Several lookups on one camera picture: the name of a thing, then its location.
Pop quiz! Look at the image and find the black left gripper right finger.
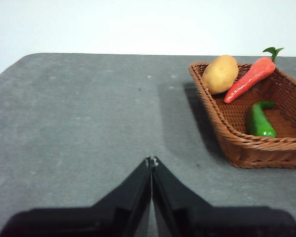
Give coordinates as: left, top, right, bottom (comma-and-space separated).
151, 156, 296, 237

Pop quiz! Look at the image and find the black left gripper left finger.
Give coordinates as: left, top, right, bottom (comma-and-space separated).
0, 155, 153, 237

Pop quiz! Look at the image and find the red chili pepper green stem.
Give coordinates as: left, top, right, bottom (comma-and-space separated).
223, 46, 285, 104

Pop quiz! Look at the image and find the brown woven wicker basket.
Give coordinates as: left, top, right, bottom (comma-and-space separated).
188, 61, 296, 170

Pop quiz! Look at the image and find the yellow potato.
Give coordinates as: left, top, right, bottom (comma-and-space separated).
202, 54, 239, 95

